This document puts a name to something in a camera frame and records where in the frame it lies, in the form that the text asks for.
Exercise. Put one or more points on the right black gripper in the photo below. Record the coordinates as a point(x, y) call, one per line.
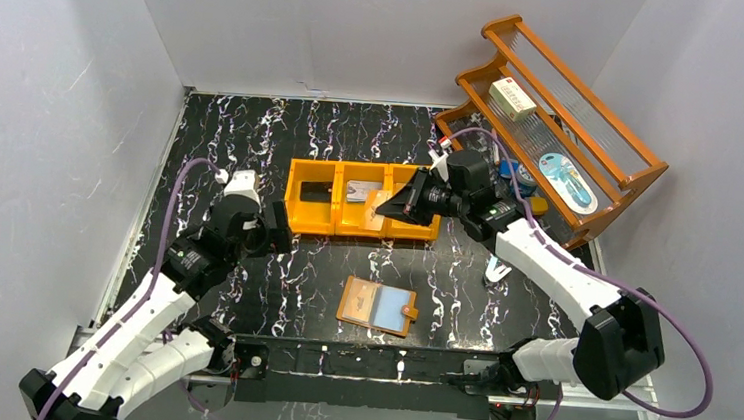
point(421, 195)

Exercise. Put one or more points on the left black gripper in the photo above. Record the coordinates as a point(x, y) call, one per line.
point(279, 226)

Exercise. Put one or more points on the orange patterned credit card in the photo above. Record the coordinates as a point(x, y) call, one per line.
point(371, 220)

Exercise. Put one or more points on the orange three-compartment bin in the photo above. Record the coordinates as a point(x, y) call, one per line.
point(336, 198)

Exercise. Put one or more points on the silver card stack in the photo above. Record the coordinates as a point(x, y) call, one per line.
point(358, 191)

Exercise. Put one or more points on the orange card holder wallet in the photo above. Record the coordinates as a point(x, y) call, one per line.
point(379, 307)

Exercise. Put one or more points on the orange wooden shelf rack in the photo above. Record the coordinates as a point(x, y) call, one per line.
point(570, 120)

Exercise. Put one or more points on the blue packaged cutter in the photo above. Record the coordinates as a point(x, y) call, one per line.
point(567, 181)

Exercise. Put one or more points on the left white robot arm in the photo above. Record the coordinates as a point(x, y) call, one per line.
point(114, 372)

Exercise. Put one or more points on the black card in bin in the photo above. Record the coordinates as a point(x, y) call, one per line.
point(316, 192)

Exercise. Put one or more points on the blue eraser block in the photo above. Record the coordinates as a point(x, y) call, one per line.
point(506, 168)

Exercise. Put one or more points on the silver binder clip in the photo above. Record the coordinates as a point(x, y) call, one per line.
point(496, 271)

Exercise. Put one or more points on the yellow grey sharpener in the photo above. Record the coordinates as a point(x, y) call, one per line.
point(539, 206)

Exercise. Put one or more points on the white red box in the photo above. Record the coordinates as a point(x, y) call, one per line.
point(511, 99)

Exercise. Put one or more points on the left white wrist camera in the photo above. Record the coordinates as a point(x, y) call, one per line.
point(242, 183)

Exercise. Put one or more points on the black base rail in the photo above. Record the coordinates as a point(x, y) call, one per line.
point(464, 383)

